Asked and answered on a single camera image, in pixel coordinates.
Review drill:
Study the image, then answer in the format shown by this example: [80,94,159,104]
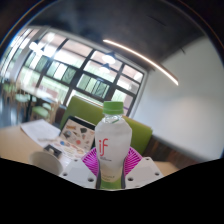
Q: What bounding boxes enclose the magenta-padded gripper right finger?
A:
[123,146,164,188]

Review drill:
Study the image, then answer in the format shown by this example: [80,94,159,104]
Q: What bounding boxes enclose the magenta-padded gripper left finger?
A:
[61,148,101,189]

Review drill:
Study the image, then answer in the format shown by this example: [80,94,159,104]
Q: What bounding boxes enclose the green-capped clear drink bottle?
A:
[94,100,133,190]

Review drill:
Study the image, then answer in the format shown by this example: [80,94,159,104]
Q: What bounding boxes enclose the small rectangular box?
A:
[43,144,63,158]

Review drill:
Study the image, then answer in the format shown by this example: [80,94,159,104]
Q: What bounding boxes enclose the paper cup with yellow print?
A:
[28,150,64,177]

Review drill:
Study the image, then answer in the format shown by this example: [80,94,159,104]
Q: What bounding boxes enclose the sticker-covered laptop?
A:
[49,115,98,159]

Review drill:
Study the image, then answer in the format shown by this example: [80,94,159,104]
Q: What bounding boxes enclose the white paper sheet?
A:
[20,119,62,143]

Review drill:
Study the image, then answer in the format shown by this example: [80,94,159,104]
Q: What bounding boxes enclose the green upholstered bench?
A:
[61,95,154,156]

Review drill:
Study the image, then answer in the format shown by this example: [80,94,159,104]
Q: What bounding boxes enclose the group of wooden chairs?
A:
[0,81,56,123]

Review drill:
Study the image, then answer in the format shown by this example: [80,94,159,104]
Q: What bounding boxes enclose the curved linear ceiling light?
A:
[102,38,179,87]

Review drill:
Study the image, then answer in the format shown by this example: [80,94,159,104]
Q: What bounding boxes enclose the black-framed window wall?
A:
[0,26,148,118]

